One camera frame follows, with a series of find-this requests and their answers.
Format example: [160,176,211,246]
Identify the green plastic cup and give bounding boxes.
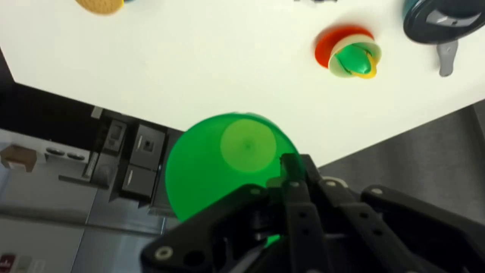
[164,113,299,222]

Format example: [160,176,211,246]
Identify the teal pan lid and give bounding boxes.
[402,0,485,78]

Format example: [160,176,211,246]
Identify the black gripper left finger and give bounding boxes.
[140,155,325,273]

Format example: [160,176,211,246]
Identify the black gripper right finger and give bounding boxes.
[304,155,485,273]

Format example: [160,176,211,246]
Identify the toy food on orange plate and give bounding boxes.
[314,25,382,79]

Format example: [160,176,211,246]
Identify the toy burger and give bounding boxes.
[76,0,125,15]

